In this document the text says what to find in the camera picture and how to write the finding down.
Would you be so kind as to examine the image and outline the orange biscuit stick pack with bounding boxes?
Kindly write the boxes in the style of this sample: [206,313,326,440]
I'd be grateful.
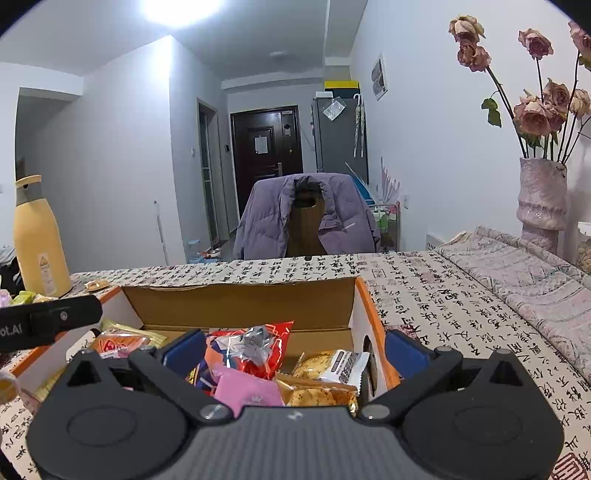
[88,320,167,359]

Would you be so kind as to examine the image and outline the pink snack packet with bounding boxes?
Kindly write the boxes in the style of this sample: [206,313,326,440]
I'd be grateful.
[212,365,283,418]

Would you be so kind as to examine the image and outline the white oat crisp packet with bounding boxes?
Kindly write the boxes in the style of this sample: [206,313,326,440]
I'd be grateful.
[291,349,370,389]

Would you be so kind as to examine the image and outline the red blue chips bag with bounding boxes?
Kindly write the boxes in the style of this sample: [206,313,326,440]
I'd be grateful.
[185,321,294,395]

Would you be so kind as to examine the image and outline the green bar on table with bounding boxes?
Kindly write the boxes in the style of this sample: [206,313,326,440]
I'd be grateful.
[11,291,37,306]

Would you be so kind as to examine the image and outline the purple tissue pack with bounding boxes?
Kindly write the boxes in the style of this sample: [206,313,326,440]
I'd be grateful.
[0,289,12,308]

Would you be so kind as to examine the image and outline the yellow thermos bottle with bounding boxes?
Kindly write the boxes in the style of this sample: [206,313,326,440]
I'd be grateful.
[13,175,72,298]

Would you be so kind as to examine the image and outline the calligraphy print tablecloth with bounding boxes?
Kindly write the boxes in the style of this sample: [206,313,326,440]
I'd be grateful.
[0,250,591,480]

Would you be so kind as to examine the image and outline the small nut snack packet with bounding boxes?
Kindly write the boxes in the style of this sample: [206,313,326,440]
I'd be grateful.
[84,279,110,293]

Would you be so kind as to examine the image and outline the orange cardboard box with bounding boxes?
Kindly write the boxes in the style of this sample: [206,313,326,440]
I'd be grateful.
[8,276,401,407]

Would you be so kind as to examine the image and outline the folded grey patterned cloth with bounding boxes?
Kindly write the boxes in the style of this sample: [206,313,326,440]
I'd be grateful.
[437,226,591,378]

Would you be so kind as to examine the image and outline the purple jacket on chair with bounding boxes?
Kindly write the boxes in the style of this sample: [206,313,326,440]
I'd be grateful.
[233,173,380,260]

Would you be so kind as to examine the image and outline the wooden chair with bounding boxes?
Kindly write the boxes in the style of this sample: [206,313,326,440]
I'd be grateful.
[286,191,327,257]

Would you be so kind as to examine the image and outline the pink flower vase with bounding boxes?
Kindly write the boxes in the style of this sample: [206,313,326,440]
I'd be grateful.
[516,158,567,254]

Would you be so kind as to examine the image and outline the grey refrigerator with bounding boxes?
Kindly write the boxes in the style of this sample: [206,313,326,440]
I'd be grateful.
[311,97,369,181]

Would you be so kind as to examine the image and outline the dark entrance door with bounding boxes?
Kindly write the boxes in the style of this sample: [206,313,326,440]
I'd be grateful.
[230,106,304,217]

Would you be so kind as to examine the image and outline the dried pink roses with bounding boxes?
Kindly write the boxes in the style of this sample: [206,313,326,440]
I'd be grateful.
[447,14,591,163]

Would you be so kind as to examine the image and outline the yellow box on fridge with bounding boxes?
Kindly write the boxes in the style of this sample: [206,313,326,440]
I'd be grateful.
[324,80,360,91]

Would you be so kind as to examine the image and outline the wall panel box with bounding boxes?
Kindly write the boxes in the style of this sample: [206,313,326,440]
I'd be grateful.
[370,55,388,101]

